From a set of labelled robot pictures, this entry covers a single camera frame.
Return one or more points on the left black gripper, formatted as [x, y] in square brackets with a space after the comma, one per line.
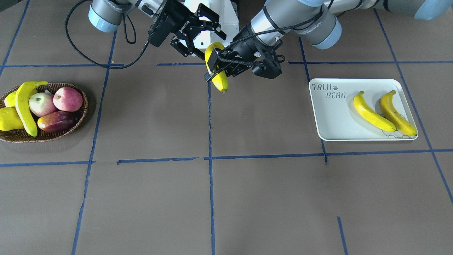
[245, 43]

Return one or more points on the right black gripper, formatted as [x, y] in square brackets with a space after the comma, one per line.
[184, 29]

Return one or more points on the yellow banana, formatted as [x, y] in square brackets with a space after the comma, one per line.
[390, 112]
[22, 105]
[370, 115]
[214, 73]

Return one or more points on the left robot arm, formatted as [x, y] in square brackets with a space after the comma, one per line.
[316, 21]

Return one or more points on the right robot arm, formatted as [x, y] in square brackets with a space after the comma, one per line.
[107, 15]

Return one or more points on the brown wicker basket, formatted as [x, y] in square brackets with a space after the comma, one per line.
[21, 136]

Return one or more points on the white bear tray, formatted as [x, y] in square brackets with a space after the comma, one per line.
[336, 117]

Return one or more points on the red pink apple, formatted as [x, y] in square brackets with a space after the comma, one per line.
[68, 99]

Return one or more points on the dark red mango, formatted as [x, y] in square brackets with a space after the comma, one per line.
[56, 122]

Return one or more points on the pale green apple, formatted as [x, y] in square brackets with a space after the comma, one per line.
[41, 104]

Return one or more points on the yellow lemon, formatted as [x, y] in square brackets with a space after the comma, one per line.
[10, 100]

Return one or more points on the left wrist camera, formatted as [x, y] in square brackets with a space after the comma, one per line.
[270, 65]

